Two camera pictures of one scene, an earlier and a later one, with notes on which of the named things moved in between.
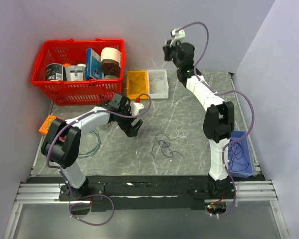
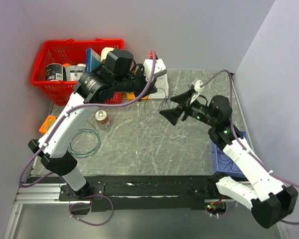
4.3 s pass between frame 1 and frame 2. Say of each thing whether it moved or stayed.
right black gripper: moved
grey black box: stayed
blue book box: stayed
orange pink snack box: stayed
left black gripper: moved
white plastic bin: stayed
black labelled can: stayed
